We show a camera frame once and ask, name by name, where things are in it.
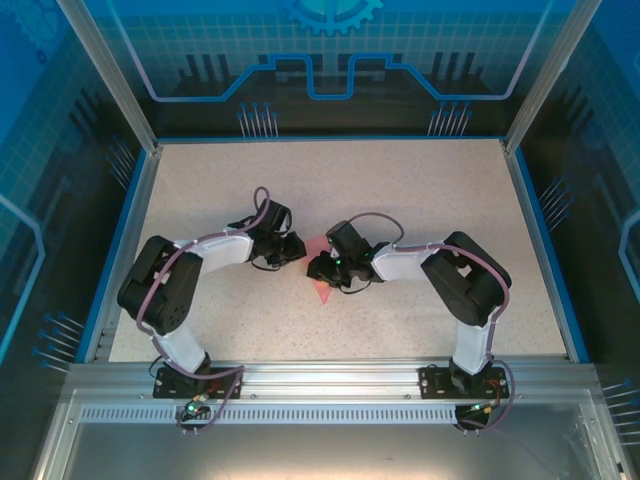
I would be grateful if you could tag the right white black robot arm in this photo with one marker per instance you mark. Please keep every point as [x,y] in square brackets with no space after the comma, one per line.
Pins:
[400,265]

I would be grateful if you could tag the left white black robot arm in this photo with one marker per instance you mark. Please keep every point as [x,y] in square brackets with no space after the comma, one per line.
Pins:
[225,252]

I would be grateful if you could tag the grey metal tray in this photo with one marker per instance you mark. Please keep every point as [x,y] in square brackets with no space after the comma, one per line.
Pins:
[325,455]

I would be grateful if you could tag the small connector board with LED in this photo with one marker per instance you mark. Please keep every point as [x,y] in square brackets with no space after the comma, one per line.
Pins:
[482,409]
[192,409]

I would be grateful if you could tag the blue printed gear panel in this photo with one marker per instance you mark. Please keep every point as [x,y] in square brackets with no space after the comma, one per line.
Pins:
[320,30]

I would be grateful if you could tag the blue printed side panel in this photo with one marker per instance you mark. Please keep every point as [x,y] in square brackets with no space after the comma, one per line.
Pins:
[30,150]
[610,150]

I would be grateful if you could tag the wide aluminium frame rail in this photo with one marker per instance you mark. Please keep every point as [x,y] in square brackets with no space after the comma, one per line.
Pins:
[325,375]

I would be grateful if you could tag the aluminium side rail blue trim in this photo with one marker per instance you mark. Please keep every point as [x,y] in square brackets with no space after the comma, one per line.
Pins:
[525,200]
[140,200]

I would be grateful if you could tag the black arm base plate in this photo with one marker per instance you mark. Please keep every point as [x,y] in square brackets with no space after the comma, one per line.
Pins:
[165,387]
[430,385]

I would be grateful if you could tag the aluminium frame post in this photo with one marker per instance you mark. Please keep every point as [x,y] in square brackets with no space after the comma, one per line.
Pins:
[107,75]
[550,75]

